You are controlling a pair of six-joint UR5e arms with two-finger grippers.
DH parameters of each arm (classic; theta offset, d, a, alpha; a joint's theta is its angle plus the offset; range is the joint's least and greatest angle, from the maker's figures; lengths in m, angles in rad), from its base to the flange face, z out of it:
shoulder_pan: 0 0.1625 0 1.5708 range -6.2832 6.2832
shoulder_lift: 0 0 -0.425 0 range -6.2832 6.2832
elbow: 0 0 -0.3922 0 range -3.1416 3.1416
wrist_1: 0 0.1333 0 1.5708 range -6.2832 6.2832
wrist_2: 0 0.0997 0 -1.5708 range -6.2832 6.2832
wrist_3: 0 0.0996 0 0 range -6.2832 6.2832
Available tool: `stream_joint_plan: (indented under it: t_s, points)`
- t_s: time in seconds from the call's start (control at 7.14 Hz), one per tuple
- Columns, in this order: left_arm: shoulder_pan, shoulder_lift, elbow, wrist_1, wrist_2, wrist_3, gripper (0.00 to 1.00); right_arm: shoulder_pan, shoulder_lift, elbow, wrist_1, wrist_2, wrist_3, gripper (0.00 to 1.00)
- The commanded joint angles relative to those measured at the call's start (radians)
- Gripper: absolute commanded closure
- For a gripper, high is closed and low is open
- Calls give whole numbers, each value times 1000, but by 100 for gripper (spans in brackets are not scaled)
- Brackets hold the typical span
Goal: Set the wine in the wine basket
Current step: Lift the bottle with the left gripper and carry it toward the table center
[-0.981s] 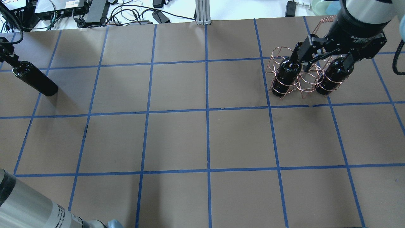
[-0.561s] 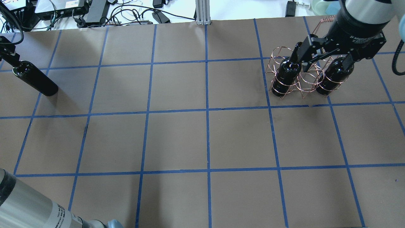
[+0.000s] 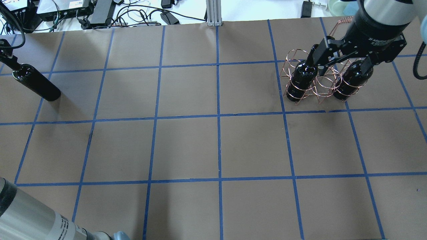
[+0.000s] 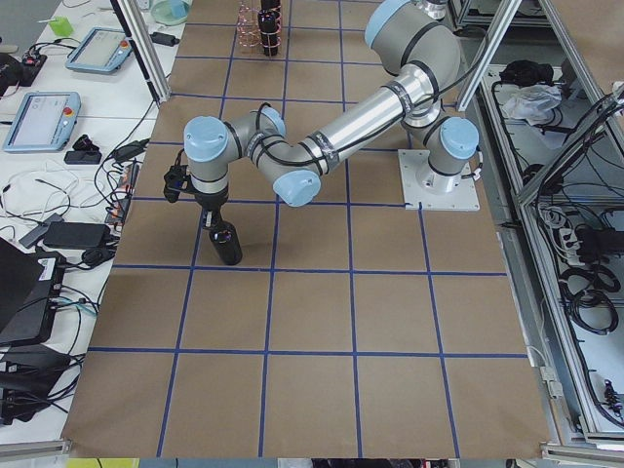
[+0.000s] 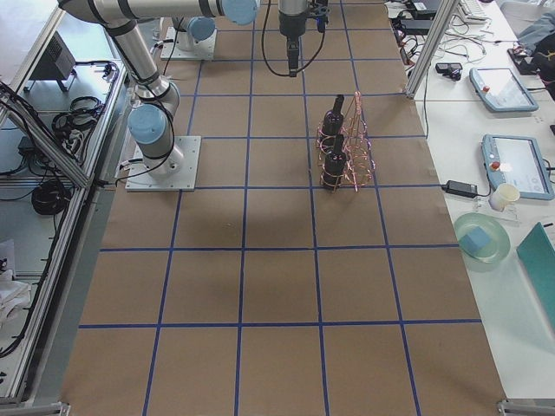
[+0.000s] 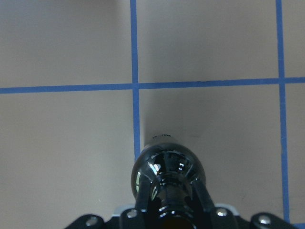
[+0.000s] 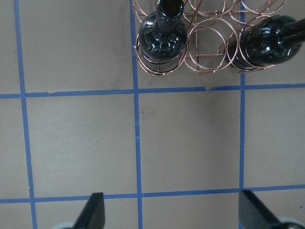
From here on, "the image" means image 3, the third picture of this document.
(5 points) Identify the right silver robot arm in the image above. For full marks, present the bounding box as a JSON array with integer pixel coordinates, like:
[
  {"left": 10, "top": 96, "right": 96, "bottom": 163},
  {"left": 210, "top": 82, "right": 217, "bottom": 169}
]
[{"left": 313, "top": 0, "right": 426, "bottom": 76}]

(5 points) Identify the black power adapter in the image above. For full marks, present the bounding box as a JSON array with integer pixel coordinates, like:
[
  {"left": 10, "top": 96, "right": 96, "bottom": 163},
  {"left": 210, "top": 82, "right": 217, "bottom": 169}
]
[{"left": 160, "top": 12, "right": 180, "bottom": 25}]

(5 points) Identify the green bowl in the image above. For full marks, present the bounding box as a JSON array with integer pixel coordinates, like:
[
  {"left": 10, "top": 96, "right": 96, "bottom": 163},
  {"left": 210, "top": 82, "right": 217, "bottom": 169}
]
[{"left": 327, "top": 0, "right": 357, "bottom": 16}]

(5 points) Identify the aluminium frame post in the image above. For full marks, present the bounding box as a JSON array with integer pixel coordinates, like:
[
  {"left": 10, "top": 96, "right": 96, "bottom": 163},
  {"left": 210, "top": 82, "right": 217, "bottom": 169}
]
[{"left": 206, "top": 0, "right": 223, "bottom": 26}]

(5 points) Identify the black wine bottle in basket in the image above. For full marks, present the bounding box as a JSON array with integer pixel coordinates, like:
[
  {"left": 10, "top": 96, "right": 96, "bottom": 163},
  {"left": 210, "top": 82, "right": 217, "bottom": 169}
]
[{"left": 286, "top": 44, "right": 319, "bottom": 102}]

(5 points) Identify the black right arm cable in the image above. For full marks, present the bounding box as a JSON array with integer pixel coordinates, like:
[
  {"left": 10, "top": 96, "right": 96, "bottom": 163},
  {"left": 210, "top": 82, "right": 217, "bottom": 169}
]
[{"left": 412, "top": 42, "right": 427, "bottom": 80}]

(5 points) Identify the black power brick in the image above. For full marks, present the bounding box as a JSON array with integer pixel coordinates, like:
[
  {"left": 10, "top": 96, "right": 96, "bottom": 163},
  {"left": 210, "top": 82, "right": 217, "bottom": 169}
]
[{"left": 90, "top": 0, "right": 115, "bottom": 27}]

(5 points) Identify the copper wire wine basket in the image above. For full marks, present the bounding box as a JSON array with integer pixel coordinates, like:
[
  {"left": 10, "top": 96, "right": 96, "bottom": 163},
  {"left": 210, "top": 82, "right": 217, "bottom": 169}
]
[{"left": 280, "top": 16, "right": 364, "bottom": 105}]

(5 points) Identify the black small adapter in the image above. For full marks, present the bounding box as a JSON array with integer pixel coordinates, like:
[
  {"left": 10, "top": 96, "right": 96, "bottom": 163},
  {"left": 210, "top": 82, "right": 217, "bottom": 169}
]
[{"left": 300, "top": 0, "right": 313, "bottom": 18}]

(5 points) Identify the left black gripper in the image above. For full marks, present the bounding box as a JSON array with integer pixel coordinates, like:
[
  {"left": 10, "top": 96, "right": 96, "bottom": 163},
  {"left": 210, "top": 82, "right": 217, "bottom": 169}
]
[{"left": 0, "top": 39, "right": 20, "bottom": 71}]

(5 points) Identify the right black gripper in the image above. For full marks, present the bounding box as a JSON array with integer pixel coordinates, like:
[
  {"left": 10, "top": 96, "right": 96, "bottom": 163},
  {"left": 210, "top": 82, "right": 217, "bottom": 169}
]
[{"left": 314, "top": 10, "right": 407, "bottom": 80}]

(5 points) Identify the black wine bottle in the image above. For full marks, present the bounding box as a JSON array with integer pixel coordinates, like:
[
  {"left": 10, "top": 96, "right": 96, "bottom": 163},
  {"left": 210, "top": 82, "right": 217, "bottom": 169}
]
[
  {"left": 286, "top": 44, "right": 319, "bottom": 102},
  {"left": 12, "top": 64, "right": 61, "bottom": 101}
]

